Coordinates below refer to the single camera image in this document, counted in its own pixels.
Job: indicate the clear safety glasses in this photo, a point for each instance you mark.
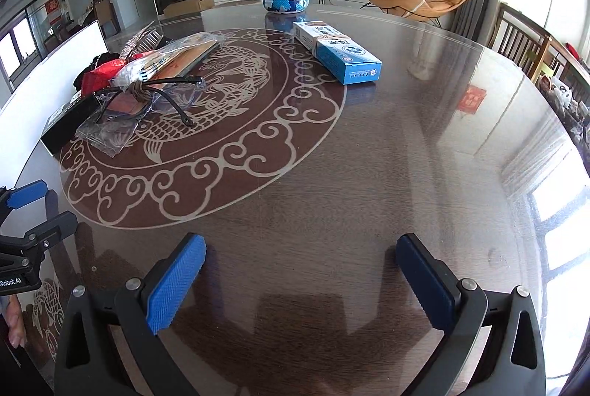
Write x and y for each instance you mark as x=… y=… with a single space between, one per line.
x=184 y=94

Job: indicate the cardboard box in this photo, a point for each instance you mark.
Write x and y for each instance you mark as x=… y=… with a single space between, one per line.
x=189 y=4

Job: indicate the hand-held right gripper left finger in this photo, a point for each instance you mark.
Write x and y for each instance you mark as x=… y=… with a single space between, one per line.
x=177 y=283

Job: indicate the glass desktop with fish pattern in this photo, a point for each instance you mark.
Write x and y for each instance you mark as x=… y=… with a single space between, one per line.
x=368 y=170

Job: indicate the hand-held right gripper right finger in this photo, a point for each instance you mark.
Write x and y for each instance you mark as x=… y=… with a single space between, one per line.
x=424 y=280

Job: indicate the person's left hand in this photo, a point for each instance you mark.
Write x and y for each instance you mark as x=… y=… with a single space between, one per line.
x=14 y=322

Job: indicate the white carton box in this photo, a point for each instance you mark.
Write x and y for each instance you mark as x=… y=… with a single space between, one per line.
x=306 y=34

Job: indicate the silver hair claw clip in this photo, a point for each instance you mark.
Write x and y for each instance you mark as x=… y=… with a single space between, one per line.
x=138 y=41

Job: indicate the brown wooden sideboard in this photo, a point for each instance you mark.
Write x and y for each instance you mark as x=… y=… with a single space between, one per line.
x=103 y=11

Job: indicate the wooden comb in plastic bag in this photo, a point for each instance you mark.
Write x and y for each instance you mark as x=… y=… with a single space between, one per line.
x=193 y=52

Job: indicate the white board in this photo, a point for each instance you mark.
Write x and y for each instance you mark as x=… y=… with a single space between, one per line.
x=27 y=124

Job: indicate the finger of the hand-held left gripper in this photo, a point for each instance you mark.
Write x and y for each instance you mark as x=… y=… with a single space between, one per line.
x=53 y=225
x=30 y=193

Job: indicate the red snack packet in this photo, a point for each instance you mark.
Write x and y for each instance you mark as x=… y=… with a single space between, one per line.
x=99 y=78

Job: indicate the cotton swab packet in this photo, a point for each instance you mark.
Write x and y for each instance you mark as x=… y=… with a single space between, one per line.
x=147 y=66

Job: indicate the red door poster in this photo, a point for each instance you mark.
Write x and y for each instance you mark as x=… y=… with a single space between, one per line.
x=53 y=5

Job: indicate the blue carton box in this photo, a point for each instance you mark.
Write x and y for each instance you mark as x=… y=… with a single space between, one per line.
x=350 y=62

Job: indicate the wooden chair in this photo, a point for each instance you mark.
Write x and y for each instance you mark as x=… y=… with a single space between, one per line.
x=516 y=36

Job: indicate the black scrunchie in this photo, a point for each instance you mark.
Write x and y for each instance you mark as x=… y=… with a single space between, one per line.
x=99 y=60

